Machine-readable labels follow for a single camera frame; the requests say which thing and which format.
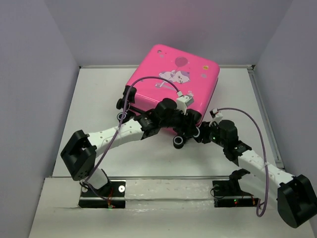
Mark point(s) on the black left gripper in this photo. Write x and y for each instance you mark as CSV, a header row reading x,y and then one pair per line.
x,y
186,129

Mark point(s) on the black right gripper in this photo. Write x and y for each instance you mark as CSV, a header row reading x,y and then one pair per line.
x,y
204,129

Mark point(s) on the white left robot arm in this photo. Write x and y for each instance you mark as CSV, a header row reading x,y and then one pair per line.
x,y
82,149

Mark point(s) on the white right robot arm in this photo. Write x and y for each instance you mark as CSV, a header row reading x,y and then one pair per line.
x,y
295,196

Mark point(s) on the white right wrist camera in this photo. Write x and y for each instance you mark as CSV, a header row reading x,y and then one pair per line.
x,y
216,116

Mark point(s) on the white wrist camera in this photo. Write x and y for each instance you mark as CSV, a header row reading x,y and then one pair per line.
x,y
216,116
183,102

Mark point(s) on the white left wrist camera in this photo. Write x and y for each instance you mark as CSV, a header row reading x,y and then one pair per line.
x,y
183,102

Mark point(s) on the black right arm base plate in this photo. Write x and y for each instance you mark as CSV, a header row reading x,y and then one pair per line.
x,y
228,193

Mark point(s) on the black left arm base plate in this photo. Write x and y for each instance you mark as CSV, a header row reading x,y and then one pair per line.
x,y
110,197

